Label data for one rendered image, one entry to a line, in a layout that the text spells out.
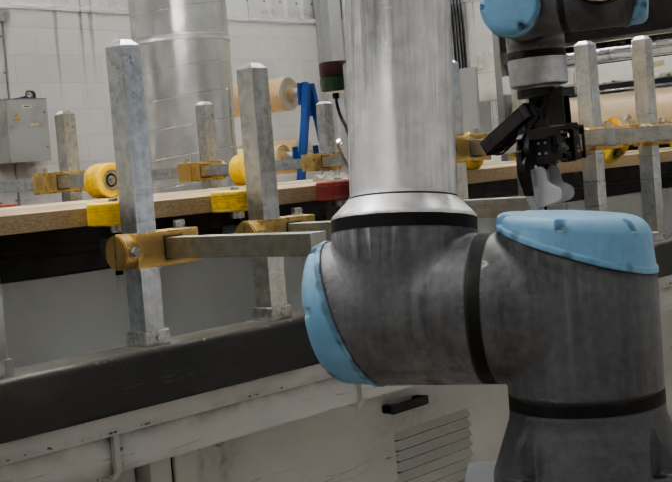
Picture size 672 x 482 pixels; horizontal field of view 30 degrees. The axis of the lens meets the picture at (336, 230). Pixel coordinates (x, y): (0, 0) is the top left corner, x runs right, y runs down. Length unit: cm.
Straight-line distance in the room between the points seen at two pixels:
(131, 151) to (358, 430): 94
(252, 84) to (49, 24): 893
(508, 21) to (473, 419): 121
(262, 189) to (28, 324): 41
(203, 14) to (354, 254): 492
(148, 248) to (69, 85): 913
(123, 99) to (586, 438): 88
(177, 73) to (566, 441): 500
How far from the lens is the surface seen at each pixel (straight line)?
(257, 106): 195
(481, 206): 203
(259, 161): 194
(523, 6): 182
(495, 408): 287
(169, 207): 203
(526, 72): 194
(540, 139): 196
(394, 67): 126
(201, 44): 609
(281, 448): 235
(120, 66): 179
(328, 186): 221
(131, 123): 178
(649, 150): 296
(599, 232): 116
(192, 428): 189
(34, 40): 1072
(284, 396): 202
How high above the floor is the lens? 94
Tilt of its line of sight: 3 degrees down
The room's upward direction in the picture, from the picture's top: 5 degrees counter-clockwise
